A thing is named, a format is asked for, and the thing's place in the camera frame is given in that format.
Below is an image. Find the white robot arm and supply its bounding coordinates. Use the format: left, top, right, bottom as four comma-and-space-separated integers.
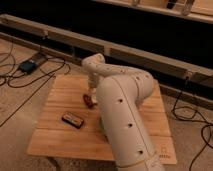
82, 54, 165, 171

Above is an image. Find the small red-brown object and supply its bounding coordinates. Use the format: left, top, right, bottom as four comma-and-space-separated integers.
83, 94, 96, 109

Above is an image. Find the black rectangular box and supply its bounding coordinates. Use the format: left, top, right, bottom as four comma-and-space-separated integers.
61, 111, 84, 129

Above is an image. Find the wooden table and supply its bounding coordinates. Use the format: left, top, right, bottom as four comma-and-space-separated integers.
27, 75, 177, 164

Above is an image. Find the blue power adapter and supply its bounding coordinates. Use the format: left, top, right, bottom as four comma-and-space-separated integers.
18, 61, 36, 74

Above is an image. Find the black cable on floor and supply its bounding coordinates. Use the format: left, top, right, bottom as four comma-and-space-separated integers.
0, 39, 72, 128

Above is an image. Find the long metal rail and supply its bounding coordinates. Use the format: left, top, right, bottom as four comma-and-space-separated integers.
0, 14, 213, 99

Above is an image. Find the black cable right side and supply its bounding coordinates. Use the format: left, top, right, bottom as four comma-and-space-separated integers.
171, 73, 213, 171

